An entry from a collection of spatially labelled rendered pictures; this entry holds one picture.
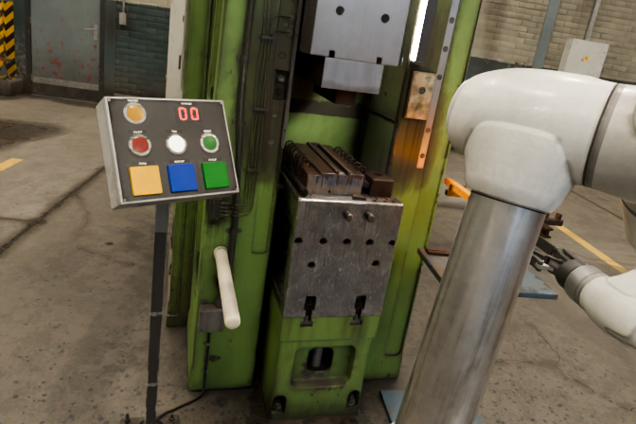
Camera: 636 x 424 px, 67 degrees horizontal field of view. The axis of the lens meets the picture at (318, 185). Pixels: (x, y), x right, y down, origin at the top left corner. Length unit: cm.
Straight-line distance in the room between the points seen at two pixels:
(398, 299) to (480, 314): 148
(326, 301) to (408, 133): 69
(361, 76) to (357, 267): 66
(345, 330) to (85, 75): 671
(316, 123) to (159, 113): 88
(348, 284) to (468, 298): 112
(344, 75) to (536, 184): 103
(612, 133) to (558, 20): 799
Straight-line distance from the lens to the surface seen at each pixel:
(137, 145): 133
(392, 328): 223
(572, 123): 64
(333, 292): 177
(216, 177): 140
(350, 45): 158
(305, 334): 184
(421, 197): 198
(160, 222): 152
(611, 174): 65
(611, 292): 116
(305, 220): 161
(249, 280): 190
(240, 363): 211
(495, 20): 816
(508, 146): 65
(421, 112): 184
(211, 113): 146
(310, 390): 201
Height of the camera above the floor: 142
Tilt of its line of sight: 17 degrees down
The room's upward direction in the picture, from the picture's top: 9 degrees clockwise
